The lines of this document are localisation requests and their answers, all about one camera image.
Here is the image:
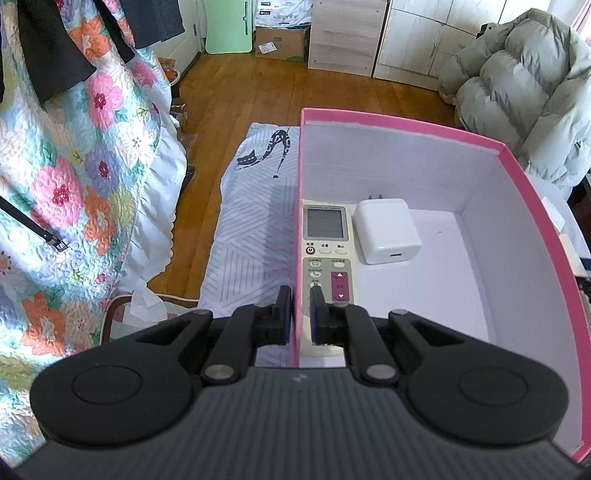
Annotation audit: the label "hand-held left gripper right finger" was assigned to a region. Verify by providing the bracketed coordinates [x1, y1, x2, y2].
[308, 285, 465, 384]

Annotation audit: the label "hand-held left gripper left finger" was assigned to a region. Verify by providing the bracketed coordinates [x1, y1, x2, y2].
[136, 285, 295, 387]

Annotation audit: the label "pink cardboard box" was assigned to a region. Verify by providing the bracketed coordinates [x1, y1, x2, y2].
[293, 107, 591, 462]

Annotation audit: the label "white cat print cloth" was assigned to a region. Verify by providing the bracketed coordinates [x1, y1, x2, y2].
[198, 122, 304, 368]

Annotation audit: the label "beige remote control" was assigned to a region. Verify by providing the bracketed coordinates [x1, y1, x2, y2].
[301, 203, 354, 359]

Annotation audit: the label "white charger plug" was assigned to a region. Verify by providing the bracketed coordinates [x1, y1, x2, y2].
[353, 194, 423, 265]

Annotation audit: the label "white tissue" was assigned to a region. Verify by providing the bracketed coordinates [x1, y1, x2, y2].
[129, 278, 170, 325]

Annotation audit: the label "brown trimmed mat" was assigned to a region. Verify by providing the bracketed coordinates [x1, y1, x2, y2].
[99, 292, 202, 348]

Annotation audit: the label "small brown bag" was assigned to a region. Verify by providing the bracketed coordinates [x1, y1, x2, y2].
[169, 97, 191, 140]

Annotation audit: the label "floral quilt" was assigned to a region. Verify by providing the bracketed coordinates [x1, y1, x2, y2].
[0, 0, 188, 468]

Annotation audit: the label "brown cardboard box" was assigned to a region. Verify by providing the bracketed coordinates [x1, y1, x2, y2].
[254, 25, 311, 65]

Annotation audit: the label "orange patterned bag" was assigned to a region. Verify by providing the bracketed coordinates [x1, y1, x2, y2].
[159, 56, 184, 86]

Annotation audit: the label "mint green board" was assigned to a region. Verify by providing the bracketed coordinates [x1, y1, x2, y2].
[204, 0, 256, 55]

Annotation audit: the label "white door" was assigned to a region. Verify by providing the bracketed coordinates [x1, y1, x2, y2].
[177, 0, 205, 77]

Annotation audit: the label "white printed boxes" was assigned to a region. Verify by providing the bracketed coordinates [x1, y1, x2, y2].
[253, 0, 315, 30]

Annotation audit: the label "grey puffer jacket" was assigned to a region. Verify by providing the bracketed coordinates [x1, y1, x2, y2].
[436, 9, 591, 191]

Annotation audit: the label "dark grey hanging garment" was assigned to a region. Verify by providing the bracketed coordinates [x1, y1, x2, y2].
[92, 0, 186, 64]

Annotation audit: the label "black hanging garment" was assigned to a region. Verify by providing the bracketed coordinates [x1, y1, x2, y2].
[15, 0, 98, 105]

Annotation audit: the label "black belt strap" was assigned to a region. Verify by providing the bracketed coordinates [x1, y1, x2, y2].
[0, 196, 71, 253]

